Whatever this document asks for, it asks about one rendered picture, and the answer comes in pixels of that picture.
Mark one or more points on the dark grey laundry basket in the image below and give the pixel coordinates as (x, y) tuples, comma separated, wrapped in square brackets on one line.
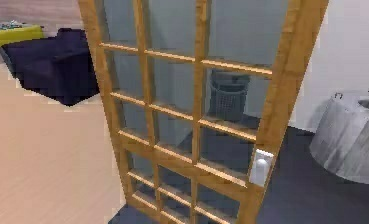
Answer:
[(228, 96)]

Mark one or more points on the wooden glass-paned door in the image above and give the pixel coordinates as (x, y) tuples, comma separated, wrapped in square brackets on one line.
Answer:
[(293, 66)]

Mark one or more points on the dark purple armchair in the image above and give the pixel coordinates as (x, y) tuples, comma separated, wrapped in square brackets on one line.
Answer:
[(55, 66)]

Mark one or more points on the yellow table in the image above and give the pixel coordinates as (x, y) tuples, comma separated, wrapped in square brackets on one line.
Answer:
[(15, 35)]

